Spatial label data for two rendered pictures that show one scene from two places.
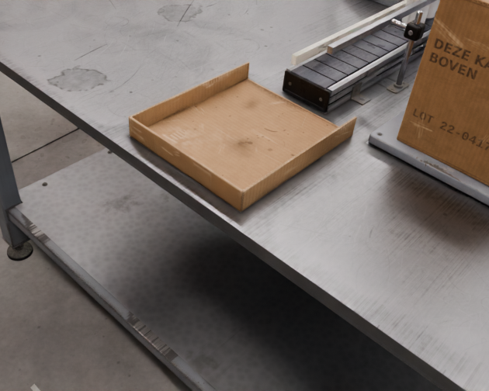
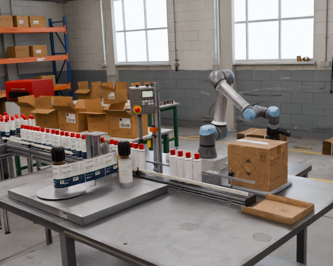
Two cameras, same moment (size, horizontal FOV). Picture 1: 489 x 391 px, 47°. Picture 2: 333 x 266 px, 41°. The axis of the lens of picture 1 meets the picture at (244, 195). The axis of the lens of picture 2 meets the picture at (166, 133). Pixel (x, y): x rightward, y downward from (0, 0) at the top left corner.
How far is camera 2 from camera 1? 2.70 m
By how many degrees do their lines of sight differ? 79
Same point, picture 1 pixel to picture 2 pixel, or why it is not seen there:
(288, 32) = (199, 207)
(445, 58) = (271, 163)
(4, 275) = not seen: outside the picture
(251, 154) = (288, 209)
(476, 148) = (279, 178)
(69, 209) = not seen: outside the picture
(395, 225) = (303, 196)
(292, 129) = (270, 205)
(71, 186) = not seen: outside the picture
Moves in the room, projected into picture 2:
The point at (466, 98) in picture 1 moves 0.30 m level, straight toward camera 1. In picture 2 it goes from (276, 168) to (327, 172)
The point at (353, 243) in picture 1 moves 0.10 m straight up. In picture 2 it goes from (314, 199) to (314, 183)
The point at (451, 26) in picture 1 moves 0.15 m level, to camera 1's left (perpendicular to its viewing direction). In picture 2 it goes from (271, 155) to (275, 162)
